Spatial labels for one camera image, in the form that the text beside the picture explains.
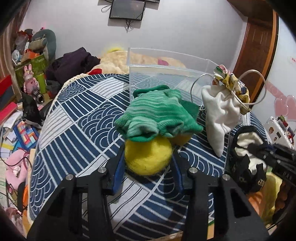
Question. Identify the beige plush blanket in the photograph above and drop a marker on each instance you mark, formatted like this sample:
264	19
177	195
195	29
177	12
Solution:
115	61

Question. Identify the brown wooden door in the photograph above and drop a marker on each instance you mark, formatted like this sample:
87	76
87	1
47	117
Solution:
259	43

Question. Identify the small wall monitor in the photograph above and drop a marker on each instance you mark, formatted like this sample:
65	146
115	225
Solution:
127	10

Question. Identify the colorful patchwork pouch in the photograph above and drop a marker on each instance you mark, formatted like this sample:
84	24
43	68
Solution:
26	134

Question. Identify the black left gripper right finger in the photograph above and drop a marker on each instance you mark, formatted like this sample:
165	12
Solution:
234	216

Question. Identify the green tumbler bottle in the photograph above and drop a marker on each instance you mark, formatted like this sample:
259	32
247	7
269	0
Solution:
40	77

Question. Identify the green cardboard box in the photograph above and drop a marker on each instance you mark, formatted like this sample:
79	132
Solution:
39	64

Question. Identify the yellow felt ball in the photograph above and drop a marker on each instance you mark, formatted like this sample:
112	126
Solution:
148	158

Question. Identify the dark purple clothing pile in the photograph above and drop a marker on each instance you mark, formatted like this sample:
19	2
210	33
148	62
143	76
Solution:
70	65

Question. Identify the floral fabric scrunchie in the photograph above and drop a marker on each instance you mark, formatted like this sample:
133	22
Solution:
222	76

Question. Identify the clear plastic storage box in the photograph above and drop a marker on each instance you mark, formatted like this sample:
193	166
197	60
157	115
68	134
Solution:
152	67

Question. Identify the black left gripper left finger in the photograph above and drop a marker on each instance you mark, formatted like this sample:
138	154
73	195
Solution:
61	216

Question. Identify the green striped knit sock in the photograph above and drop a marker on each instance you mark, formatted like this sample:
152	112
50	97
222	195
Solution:
158	111

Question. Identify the white sticker covered case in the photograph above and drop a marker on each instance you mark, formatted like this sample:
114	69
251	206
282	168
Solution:
280	132

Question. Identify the grey green plush toy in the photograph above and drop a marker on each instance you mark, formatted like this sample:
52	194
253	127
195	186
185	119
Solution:
44	42

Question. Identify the pink rabbit figurine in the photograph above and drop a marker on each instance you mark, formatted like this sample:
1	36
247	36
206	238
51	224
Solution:
30	83

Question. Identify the white drawstring cloth pouch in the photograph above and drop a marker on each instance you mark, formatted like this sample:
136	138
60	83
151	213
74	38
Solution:
222	115

